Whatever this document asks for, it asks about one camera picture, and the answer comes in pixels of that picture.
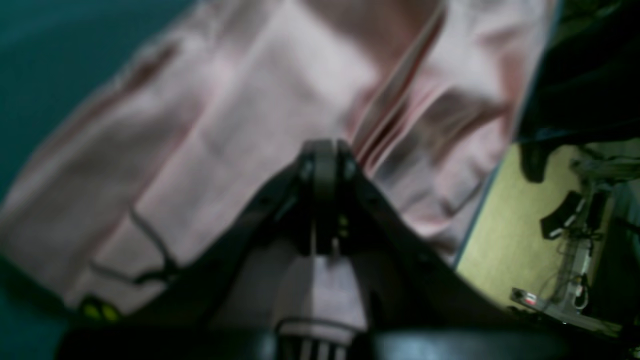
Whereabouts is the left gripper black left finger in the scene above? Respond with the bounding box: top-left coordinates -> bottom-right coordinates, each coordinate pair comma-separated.
55,140 -> 326,360

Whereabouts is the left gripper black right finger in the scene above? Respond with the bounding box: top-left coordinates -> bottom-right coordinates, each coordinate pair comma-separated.
334,140 -> 570,360

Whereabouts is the pink T-shirt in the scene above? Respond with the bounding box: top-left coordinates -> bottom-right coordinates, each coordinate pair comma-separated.
0,0 -> 561,351

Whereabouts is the white power strip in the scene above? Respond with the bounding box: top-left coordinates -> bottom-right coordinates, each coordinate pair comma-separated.
510,287 -> 623,338

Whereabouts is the teal table cloth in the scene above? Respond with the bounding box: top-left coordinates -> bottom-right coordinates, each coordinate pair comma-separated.
0,0 -> 191,360

